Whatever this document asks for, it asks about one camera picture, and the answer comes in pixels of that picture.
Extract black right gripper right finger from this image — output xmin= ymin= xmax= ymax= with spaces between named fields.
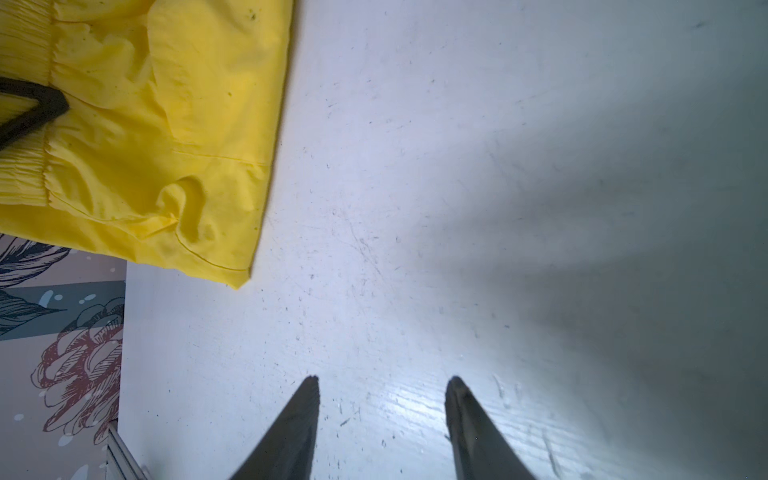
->
xmin=445 ymin=376 xmax=535 ymax=480

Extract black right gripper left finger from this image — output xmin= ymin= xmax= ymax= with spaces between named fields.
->
xmin=231 ymin=376 xmax=320 ymax=480

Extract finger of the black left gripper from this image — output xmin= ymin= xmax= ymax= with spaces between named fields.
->
xmin=1 ymin=77 xmax=70 ymax=150

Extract yellow shorts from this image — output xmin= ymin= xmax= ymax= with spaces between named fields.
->
xmin=1 ymin=1 xmax=293 ymax=288

